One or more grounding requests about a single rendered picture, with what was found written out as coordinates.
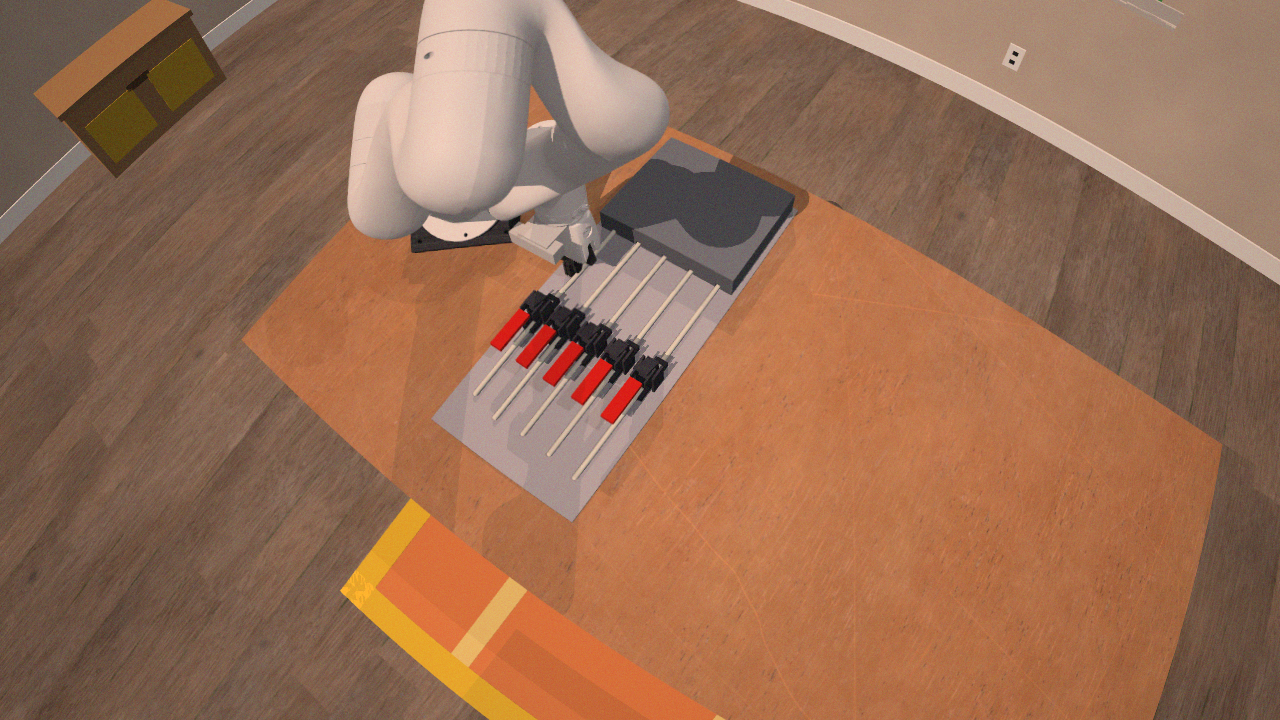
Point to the white vertical rod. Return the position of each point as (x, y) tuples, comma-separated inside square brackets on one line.
[(527, 330), (552, 346), (579, 362), (606, 379)]

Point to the thin grey cable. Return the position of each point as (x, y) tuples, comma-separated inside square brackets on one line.
[(665, 356)]

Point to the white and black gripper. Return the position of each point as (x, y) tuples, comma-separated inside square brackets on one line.
[(578, 239)]

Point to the red lever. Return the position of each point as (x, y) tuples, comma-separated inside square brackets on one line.
[(516, 323), (569, 356), (597, 375), (543, 337), (627, 393)]

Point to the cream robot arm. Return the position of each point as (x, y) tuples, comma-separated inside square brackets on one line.
[(466, 128)]

